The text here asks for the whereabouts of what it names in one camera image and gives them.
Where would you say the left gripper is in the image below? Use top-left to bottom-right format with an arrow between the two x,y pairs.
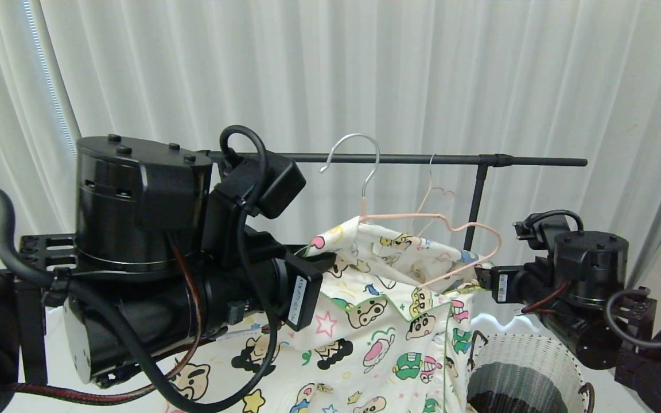
64,228 -> 325,386

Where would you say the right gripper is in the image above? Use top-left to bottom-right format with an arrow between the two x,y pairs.
490,267 -> 625,371

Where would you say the cream printed garment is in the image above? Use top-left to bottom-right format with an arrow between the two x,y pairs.
164,217 -> 495,413

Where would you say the pink clothes hanger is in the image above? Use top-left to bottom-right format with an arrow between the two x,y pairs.
410,154 -> 457,237
319,133 -> 503,289

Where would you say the white laundry basket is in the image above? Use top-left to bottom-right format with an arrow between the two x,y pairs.
466,330 -> 596,413

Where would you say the black clothes rack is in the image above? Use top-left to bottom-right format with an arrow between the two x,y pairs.
196,150 -> 588,253

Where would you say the white curtain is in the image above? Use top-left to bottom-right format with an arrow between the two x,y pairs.
0,0 -> 661,333

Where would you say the black cable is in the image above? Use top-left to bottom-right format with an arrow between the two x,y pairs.
0,125 -> 281,413
604,289 -> 661,350

